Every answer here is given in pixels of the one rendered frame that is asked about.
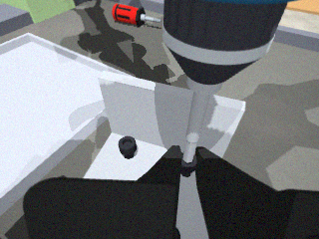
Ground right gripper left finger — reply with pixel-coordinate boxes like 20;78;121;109
23;145;182;239

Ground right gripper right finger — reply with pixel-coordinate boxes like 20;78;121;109
195;146;319;239

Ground blue electric screwdriver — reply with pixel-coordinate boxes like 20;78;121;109
162;0;299;163

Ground black socket-head screw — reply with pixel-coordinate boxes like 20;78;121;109
118;136;137;159
174;227;180;239
180;155;197;177

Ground white shallow tray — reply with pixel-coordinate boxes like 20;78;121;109
0;33;132;216

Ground white square plate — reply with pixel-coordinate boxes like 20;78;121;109
84;71;245;239

